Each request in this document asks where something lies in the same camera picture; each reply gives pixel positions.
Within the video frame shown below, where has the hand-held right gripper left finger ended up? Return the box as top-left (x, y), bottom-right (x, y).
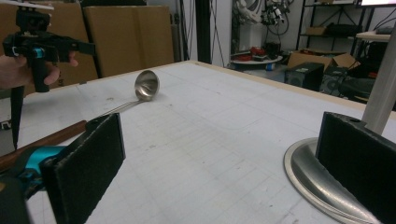
top-left (40, 112), bottom-right (126, 224)

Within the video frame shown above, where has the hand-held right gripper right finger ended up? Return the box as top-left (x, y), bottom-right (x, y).
top-left (315, 111), bottom-right (396, 224)

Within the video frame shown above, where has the silver metal plate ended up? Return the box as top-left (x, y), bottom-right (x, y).
top-left (283, 21), bottom-right (396, 224)

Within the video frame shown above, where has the steel ladle with wooden handle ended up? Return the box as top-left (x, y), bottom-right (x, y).
top-left (0, 69), bottom-right (161, 173)

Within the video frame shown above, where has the printed brown cardboard sheet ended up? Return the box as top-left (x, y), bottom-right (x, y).
top-left (0, 2), bottom-right (99, 97)

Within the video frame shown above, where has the plain brown cardboard sheet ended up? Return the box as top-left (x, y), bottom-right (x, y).
top-left (83, 5), bottom-right (176, 78)

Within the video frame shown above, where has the black speaker box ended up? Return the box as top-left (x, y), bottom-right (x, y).
top-left (319, 66), bottom-right (349, 96)

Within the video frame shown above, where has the black computer case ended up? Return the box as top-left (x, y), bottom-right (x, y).
top-left (284, 62), bottom-right (325, 92)

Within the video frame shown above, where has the open cardboard box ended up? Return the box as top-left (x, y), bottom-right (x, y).
top-left (287, 49), bottom-right (360, 72)

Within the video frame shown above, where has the black pillar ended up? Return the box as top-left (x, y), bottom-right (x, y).
top-left (194, 0), bottom-right (213, 64)

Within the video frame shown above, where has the wooden side table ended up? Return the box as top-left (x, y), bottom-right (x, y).
top-left (355, 30), bottom-right (392, 43)

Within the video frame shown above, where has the black metal shelf rack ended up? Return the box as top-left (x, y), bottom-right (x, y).
top-left (295, 0), bottom-right (376, 57)

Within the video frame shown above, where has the white round platform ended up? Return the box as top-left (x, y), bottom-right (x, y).
top-left (232, 55), bottom-right (284, 66)

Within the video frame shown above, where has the red tool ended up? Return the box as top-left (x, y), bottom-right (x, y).
top-left (249, 46), bottom-right (266, 57)

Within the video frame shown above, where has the white robot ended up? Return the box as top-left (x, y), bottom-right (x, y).
top-left (234, 0), bottom-right (265, 24)

